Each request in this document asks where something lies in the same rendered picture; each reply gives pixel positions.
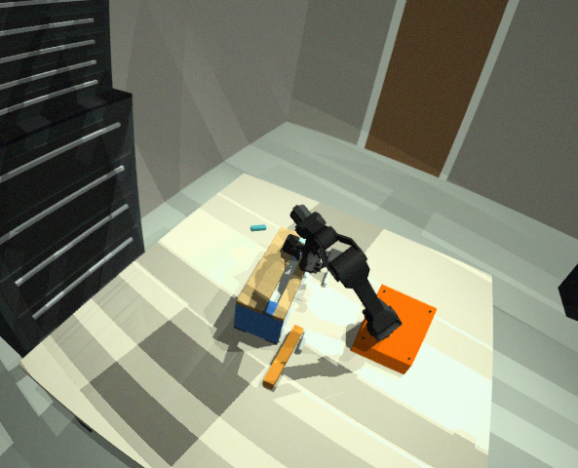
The orange rectangular bar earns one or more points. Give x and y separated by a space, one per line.
273 374

